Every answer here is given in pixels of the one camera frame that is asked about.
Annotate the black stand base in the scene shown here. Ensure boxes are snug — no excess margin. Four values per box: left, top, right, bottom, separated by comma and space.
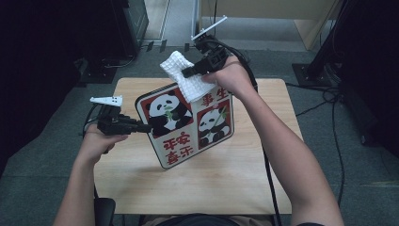
74, 57, 119, 87

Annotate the black chair armrest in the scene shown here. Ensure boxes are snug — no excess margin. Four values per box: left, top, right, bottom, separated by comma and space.
93, 197, 117, 226

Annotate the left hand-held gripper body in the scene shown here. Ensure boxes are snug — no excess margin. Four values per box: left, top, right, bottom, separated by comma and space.
89, 95, 139, 137

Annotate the light wooden panel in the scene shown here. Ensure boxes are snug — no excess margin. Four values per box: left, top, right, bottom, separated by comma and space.
199, 0, 343, 51

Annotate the white waffle cloth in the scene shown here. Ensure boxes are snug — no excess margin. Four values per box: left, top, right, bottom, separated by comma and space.
159, 50, 218, 104

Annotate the square panda print board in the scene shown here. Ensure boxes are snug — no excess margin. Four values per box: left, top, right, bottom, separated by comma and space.
135, 82, 235, 170

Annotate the person's left hand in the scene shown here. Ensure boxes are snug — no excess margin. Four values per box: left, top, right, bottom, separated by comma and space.
77, 123, 130, 167

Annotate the dark cabinet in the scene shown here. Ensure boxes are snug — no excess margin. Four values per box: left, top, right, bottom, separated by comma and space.
120, 0, 151, 58

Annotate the person's right hand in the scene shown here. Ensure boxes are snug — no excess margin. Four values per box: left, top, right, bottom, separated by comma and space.
201, 55, 258, 101

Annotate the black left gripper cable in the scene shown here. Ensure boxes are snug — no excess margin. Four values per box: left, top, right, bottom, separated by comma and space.
82, 104, 100, 139

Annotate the long black floor cable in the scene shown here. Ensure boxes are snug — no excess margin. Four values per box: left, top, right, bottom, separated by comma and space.
330, 90, 346, 208

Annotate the person's dark clothing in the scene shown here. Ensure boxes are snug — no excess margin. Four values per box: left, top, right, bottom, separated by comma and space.
140, 213, 274, 226

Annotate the black metal stand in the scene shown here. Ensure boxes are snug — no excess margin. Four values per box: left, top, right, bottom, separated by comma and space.
291, 0, 350, 89

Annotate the grey metal frame post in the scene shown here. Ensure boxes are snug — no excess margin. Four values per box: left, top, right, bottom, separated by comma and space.
191, 0, 202, 36

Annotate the black curtain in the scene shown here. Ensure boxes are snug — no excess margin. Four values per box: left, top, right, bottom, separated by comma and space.
0, 0, 126, 177
335, 0, 399, 158

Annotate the black hanging cable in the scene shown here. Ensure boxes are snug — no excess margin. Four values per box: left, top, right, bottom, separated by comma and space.
212, 0, 219, 36

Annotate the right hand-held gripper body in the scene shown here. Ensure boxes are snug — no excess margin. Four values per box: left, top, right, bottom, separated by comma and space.
190, 14, 230, 76

